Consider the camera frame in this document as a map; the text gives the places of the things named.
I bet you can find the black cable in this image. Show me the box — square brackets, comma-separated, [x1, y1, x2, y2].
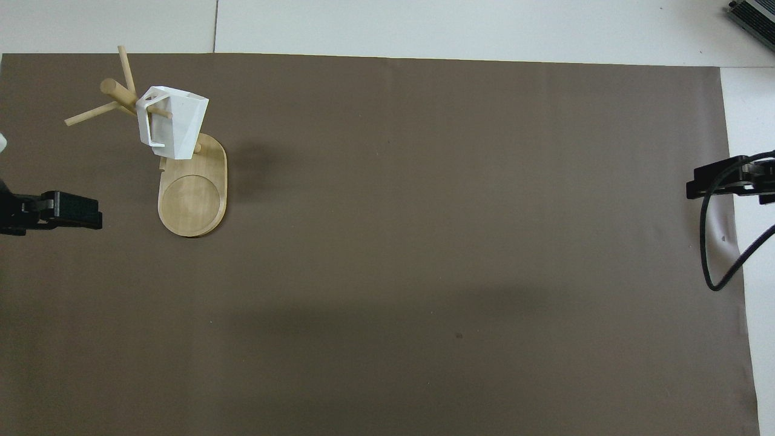
[699, 150, 775, 292]

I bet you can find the white faceted cup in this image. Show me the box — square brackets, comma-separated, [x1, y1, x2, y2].
[136, 86, 209, 160]

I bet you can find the wooden cup rack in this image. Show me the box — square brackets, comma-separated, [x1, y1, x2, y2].
[64, 45, 228, 238]

